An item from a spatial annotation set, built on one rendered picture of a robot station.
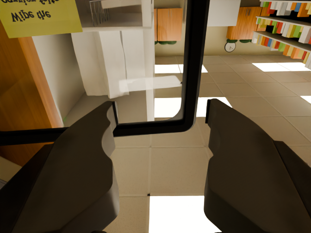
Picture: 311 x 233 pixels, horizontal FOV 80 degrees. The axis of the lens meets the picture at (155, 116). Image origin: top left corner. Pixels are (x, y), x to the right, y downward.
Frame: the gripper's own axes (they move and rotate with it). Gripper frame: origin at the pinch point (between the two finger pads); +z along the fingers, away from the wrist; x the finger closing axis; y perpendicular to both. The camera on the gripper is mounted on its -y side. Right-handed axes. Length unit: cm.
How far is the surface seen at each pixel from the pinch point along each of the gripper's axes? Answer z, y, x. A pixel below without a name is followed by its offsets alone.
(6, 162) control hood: 8.7, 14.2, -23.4
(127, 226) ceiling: 62, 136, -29
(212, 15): 469, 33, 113
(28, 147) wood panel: 14.4, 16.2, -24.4
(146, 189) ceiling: 94, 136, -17
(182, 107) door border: 11.8, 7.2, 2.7
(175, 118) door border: 11.7, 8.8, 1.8
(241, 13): 505, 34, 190
